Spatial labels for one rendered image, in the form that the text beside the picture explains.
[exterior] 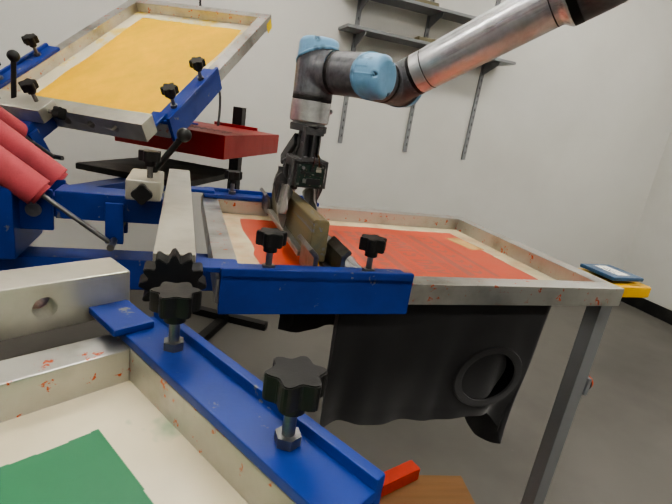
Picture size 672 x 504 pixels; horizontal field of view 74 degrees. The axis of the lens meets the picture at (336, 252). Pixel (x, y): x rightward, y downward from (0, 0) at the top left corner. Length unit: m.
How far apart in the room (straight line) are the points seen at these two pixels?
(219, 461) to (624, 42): 4.19
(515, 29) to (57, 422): 0.79
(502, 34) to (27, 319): 0.76
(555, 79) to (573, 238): 1.35
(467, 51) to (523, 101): 2.89
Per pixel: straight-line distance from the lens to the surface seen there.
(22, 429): 0.46
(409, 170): 3.29
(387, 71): 0.82
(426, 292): 0.76
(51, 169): 0.98
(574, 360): 1.36
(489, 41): 0.86
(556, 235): 4.24
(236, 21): 1.95
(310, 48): 0.88
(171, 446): 0.42
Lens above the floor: 1.23
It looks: 17 degrees down
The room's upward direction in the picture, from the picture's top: 9 degrees clockwise
